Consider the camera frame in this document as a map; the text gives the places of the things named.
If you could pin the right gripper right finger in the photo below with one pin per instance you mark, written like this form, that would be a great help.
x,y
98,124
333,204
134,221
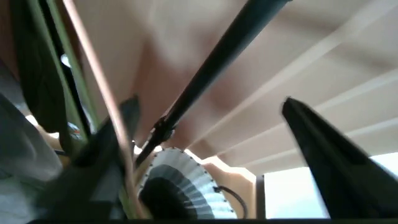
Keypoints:
x,y
345,174

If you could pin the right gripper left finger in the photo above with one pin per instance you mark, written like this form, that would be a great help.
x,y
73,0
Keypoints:
x,y
93,174

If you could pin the pale grey shorts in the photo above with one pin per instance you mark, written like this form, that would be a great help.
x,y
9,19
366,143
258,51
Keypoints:
x,y
21,161

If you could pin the pink clothes hanger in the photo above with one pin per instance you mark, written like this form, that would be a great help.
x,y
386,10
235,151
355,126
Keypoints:
x,y
99,77

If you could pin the green garment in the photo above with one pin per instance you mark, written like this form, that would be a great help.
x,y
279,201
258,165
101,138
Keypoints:
x,y
40,77

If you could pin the white laundry basket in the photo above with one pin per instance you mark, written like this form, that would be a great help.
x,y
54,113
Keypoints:
x,y
186,180

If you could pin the black clothes rack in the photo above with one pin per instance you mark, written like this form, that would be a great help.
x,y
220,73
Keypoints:
x,y
217,62

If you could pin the window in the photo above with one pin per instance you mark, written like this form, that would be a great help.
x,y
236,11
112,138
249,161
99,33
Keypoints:
x,y
260,196

